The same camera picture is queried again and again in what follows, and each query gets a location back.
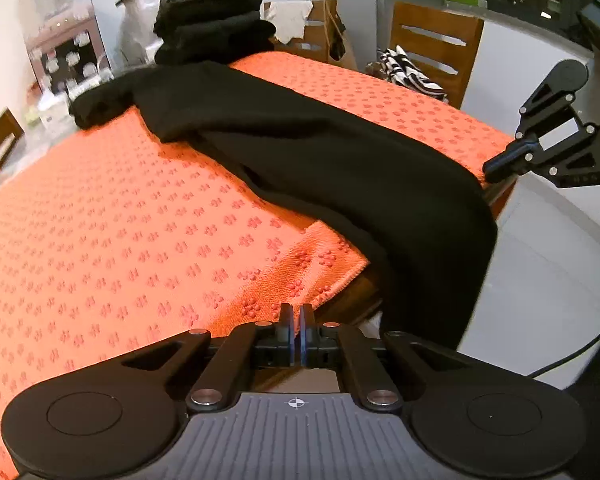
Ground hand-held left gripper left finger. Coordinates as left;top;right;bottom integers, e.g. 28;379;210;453
115;302;297;410

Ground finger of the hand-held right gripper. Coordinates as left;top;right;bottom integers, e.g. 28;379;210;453
487;120;600;190
484;77;583;176

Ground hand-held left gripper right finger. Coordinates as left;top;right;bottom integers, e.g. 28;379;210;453
300;304;477;410

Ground black pants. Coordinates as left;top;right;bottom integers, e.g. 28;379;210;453
128;60;499;356

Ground striped cloth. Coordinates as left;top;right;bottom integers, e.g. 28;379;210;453
376;46;449;100

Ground wooden chair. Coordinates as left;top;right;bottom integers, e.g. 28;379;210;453
0;107;26;182
389;1;486;111

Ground orange floral table mat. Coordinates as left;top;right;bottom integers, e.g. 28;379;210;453
0;51;517;480

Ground brown paper bag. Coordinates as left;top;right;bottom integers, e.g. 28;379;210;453
264;0;359;72

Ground white cloth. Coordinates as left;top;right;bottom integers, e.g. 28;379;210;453
269;0;314;44

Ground white plastic bag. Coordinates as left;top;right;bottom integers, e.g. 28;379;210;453
116;0;183;68

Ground water dispenser with stickers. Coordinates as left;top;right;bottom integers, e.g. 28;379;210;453
25;10;113;98

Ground black cable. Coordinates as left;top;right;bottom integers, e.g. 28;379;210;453
527;305;600;381

